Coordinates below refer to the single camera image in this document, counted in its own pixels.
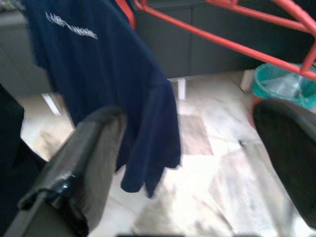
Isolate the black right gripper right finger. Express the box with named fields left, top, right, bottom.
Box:
left=253, top=99, right=316, bottom=228

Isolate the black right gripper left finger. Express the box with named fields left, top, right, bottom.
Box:
left=4, top=105, right=128, bottom=237

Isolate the red plastic hanger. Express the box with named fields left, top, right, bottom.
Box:
left=116, top=0, right=137, bottom=31
left=134, top=0, right=316, bottom=82

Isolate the red bin with teal bag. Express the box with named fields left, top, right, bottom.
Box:
left=249, top=63, right=316, bottom=127

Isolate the navy polo shirt red trim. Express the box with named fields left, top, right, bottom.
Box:
left=23, top=0, right=183, bottom=198

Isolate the black TV cabinet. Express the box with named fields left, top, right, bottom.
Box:
left=0, top=0, right=316, bottom=99

